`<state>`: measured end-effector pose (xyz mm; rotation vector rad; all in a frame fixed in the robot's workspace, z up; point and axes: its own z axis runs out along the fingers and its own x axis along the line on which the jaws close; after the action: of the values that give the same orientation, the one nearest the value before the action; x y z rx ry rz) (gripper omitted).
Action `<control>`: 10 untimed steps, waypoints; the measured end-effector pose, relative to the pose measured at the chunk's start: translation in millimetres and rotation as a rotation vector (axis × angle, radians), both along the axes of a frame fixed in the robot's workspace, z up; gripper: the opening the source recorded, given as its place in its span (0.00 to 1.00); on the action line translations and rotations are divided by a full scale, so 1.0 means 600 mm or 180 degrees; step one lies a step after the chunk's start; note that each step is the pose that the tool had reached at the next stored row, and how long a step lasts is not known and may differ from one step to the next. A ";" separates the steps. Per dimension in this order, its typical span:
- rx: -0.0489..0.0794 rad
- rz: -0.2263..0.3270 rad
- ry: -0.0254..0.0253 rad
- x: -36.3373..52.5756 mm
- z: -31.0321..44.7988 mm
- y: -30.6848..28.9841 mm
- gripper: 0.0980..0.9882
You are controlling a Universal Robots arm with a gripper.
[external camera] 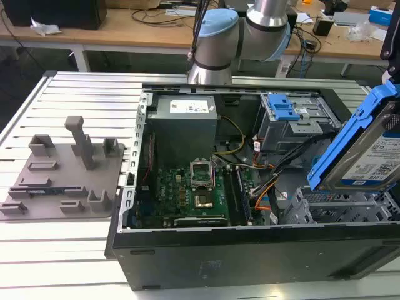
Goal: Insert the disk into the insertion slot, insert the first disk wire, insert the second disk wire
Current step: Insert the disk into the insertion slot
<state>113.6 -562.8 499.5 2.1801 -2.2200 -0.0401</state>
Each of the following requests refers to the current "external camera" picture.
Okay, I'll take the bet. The grey power supply unit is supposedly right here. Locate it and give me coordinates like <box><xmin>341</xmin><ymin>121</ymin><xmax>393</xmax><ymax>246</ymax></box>
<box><xmin>146</xmin><ymin>95</ymin><xmax>218</xmax><ymax>157</ymax></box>

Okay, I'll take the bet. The crumpled white paper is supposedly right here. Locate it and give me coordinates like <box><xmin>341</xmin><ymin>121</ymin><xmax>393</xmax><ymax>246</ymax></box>
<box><xmin>29</xmin><ymin>17</ymin><xmax>63</xmax><ymax>36</ymax></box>

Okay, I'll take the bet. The grey metal drive cage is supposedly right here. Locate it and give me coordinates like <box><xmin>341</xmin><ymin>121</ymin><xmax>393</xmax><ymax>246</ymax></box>
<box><xmin>254</xmin><ymin>92</ymin><xmax>342</xmax><ymax>154</ymax></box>

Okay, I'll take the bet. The yellow and black cable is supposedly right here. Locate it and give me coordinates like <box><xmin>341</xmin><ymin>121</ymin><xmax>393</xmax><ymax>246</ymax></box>
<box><xmin>212</xmin><ymin>115</ymin><xmax>246</xmax><ymax>156</ymax></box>

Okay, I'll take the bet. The hard disk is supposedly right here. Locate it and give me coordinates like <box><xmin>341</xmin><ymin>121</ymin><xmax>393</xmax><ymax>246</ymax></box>
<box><xmin>307</xmin><ymin>81</ymin><xmax>400</xmax><ymax>192</ymax></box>

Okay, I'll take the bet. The orange red yellow power wire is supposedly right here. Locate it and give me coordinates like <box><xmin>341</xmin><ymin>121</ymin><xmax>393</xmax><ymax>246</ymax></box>
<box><xmin>249</xmin><ymin>162</ymin><xmax>279</xmax><ymax>217</ymax></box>

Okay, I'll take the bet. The black PC case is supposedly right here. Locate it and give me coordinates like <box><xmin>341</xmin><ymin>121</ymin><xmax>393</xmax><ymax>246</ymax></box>
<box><xmin>104</xmin><ymin>82</ymin><xmax>400</xmax><ymax>291</ymax></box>

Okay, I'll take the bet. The clear plastic bag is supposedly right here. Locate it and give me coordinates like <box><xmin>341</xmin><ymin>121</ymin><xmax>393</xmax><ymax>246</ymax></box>
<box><xmin>345</xmin><ymin>19</ymin><xmax>389</xmax><ymax>43</ymax></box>

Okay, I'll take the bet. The wooden desk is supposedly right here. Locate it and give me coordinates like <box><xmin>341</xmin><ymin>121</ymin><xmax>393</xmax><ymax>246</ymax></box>
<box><xmin>0</xmin><ymin>0</ymin><xmax>400</xmax><ymax>61</ymax></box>

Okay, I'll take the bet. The metal socket cover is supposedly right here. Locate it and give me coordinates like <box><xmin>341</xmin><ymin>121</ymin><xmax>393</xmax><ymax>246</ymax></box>
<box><xmin>189</xmin><ymin>160</ymin><xmax>215</xmax><ymax>190</ymax></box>

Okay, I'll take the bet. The blue plastic cage latch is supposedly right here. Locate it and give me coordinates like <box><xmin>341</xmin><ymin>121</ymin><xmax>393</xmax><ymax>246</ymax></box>
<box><xmin>267</xmin><ymin>92</ymin><xmax>302</xmax><ymax>121</ymax></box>

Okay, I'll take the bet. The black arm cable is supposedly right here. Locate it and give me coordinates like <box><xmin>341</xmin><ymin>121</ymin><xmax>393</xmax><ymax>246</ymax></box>
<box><xmin>186</xmin><ymin>0</ymin><xmax>209</xmax><ymax>74</ymax></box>

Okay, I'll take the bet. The blue cardboard box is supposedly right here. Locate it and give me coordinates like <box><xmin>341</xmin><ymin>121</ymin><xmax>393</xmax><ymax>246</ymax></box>
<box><xmin>368</xmin><ymin>5</ymin><xmax>395</xmax><ymax>28</ymax></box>

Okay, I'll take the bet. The green motherboard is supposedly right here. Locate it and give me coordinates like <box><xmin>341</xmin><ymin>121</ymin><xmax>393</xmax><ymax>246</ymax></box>
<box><xmin>137</xmin><ymin>156</ymin><xmax>254</xmax><ymax>229</ymax></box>

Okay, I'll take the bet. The black graphics card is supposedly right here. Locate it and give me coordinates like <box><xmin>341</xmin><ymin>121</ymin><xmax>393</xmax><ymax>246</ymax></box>
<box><xmin>172</xmin><ymin>216</ymin><xmax>230</xmax><ymax>228</ymax></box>

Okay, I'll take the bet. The CPU socket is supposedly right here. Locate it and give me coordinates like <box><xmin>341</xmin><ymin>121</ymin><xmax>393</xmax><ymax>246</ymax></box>
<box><xmin>192</xmin><ymin>192</ymin><xmax>213</xmax><ymax>209</ymax></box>

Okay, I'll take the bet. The grey parts rack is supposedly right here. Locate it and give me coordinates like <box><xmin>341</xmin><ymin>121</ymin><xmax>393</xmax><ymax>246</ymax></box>
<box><xmin>0</xmin><ymin>115</ymin><xmax>128</xmax><ymax>221</ymax></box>

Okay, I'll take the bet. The RAM stick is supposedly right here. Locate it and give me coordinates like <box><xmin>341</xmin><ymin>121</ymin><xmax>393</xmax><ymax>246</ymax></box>
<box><xmin>26</xmin><ymin>186</ymin><xmax>81</xmax><ymax>196</ymax></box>

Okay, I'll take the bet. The thin metal locking lever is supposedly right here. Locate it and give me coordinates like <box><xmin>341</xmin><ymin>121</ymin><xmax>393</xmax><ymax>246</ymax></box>
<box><xmin>209</xmin><ymin>155</ymin><xmax>221</xmax><ymax>188</ymax></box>

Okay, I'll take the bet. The black cable bundle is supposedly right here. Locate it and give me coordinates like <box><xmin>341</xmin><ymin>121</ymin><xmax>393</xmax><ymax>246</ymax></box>
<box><xmin>267</xmin><ymin>134</ymin><xmax>317</xmax><ymax>221</ymax></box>

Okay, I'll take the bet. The black RAM slot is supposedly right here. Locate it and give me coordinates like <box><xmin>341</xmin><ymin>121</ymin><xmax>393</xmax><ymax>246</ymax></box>
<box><xmin>223</xmin><ymin>167</ymin><xmax>239</xmax><ymax>224</ymax></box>
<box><xmin>234</xmin><ymin>167</ymin><xmax>253</xmax><ymax>221</ymax></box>

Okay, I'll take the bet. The grey metal disk bay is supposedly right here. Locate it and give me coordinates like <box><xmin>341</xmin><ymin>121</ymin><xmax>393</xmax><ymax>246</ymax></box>
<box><xmin>280</xmin><ymin>184</ymin><xmax>400</xmax><ymax>224</ymax></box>

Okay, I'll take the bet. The small black box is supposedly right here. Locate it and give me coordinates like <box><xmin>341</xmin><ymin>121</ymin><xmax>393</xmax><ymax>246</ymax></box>
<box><xmin>312</xmin><ymin>17</ymin><xmax>334</xmax><ymax>36</ymax></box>

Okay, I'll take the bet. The large black box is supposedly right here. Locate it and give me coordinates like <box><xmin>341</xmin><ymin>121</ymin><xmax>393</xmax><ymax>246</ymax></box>
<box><xmin>2</xmin><ymin>0</ymin><xmax>108</xmax><ymax>31</ymax></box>

